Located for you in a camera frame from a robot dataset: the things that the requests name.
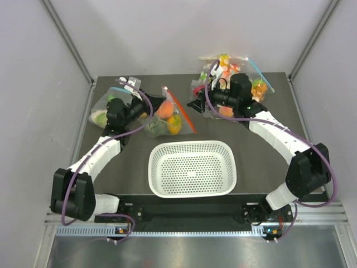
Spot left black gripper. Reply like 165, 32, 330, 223
122, 89, 166, 128

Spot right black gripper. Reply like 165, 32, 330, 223
187, 79, 238, 115

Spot red zip clear bag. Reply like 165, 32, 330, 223
144, 86, 197, 137

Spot fake peach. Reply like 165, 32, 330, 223
218, 107, 234, 118
156, 100, 174, 119

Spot fake netted green melon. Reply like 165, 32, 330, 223
144, 117, 168, 137

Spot fake yellow green mango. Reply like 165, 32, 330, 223
166, 114, 182, 135

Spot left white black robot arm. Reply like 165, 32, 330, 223
50, 93, 166, 222

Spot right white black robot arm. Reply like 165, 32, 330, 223
188, 74, 331, 221

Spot blue zip bag with strawberry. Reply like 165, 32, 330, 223
191, 82, 226, 118

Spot fake peach in blue bag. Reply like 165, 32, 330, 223
218, 107, 234, 118

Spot fake green pepper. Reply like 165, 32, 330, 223
108, 93, 119, 102

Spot polka dot clear bag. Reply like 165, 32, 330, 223
199, 54, 249, 82

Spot fake pale green cabbage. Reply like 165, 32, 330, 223
89, 110, 107, 128

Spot blue zip bag left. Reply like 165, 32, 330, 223
89, 87, 132, 116

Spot blue zip bag orange pieces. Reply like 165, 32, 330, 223
245, 58, 275, 103

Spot white perforated plastic basket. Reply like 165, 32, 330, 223
148, 140, 237, 199

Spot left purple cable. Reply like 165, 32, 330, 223
61, 78, 153, 243

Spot purple cable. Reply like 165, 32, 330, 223
205, 60, 339, 243
61, 78, 153, 243

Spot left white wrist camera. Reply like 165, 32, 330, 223
117, 76, 141, 93

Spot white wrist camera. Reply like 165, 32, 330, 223
210, 65, 224, 89
117, 76, 141, 93

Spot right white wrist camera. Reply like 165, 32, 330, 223
210, 65, 224, 89

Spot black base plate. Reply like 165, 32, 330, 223
94, 194, 296, 226

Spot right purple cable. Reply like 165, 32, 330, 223
205, 60, 339, 243

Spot aluminium rail with cable duct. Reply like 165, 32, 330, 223
55, 204, 349, 238

